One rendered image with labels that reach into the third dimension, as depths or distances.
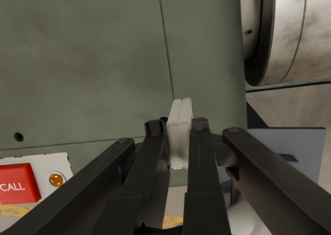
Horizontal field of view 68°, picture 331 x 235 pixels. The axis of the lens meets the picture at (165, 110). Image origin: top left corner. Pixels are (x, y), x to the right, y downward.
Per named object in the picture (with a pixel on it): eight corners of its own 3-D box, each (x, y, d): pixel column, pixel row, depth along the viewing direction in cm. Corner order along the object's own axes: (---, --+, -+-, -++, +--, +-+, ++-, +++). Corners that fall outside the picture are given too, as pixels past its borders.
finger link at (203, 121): (190, 147, 13) (247, 142, 13) (190, 117, 18) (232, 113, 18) (193, 172, 14) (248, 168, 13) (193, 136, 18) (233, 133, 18)
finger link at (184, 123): (177, 125, 15) (189, 123, 15) (182, 97, 21) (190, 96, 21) (183, 169, 15) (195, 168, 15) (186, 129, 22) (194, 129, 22)
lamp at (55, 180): (53, 184, 36) (50, 187, 36) (50, 172, 36) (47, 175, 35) (67, 184, 36) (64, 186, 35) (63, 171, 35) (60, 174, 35)
